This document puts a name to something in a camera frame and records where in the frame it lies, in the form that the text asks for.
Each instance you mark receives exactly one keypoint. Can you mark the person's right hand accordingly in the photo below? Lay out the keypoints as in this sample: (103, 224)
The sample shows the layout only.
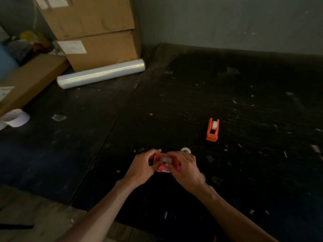
(187, 171)

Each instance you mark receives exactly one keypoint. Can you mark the person's left hand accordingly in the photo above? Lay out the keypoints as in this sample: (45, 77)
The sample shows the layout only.
(140, 168)

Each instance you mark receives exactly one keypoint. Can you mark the person's right thumb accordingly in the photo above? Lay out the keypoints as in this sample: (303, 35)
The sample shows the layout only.
(169, 165)

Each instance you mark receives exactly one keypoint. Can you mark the person's left thumb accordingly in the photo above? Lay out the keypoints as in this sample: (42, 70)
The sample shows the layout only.
(156, 164)

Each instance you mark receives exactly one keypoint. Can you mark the pink tape dispenser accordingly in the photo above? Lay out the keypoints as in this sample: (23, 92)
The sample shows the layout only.
(162, 165)

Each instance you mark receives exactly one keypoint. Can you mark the person's left forearm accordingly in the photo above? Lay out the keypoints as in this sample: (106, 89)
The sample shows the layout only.
(101, 214)

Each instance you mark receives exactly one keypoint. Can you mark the person's right forearm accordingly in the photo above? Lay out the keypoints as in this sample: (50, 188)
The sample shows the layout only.
(232, 216)

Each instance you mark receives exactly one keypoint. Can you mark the small clear tape roll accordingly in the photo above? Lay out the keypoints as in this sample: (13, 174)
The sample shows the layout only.
(186, 149)

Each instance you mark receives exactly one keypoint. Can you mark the yellowish tape roll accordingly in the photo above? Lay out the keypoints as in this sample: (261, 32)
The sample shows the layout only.
(202, 176)

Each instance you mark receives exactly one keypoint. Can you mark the black mat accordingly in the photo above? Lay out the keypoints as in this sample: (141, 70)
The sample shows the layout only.
(191, 133)

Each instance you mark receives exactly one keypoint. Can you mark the orange tape dispenser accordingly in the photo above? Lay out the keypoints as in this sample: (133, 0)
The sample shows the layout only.
(212, 130)

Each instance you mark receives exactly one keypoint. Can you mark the clear stretch wrap roll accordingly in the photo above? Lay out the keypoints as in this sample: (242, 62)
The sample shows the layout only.
(101, 73)

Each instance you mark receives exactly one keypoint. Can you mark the cardboard box with white label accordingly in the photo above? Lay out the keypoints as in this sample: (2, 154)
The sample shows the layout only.
(101, 50)

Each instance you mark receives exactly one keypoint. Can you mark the white tape roll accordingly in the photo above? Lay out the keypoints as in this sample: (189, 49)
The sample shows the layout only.
(15, 118)

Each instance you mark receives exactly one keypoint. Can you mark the flat long cardboard box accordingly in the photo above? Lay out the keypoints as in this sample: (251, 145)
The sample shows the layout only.
(27, 80)

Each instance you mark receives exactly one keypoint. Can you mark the large cardboard box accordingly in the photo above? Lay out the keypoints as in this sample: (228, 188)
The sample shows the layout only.
(87, 16)

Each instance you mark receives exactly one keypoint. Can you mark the pile of bags and clutter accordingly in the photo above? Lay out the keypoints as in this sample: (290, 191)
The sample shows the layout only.
(30, 45)

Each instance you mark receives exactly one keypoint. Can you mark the blue object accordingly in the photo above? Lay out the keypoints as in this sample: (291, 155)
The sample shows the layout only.
(6, 62)

